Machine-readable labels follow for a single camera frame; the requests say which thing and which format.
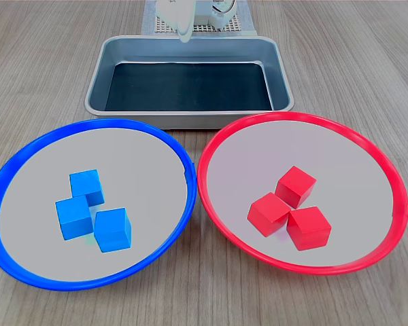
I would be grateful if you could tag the red cube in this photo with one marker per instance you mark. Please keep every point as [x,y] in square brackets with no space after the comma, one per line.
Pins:
[309,231]
[267,212]
[294,185]

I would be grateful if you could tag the pale perforated plate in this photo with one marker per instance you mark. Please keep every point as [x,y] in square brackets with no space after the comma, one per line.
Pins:
[233,26]

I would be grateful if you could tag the red-rimmed white plate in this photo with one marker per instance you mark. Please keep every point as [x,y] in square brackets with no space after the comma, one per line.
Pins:
[258,153]

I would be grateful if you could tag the blue-rimmed white plate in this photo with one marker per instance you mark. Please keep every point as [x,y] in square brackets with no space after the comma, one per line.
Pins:
[122,153]

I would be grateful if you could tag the steel tray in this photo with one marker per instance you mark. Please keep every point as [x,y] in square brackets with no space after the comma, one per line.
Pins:
[190,118]

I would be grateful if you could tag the blue cube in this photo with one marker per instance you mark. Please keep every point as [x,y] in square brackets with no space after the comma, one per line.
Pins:
[112,231]
[74,217]
[86,185]

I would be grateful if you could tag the black mat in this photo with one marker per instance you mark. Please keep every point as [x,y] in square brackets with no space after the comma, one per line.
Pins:
[190,88]

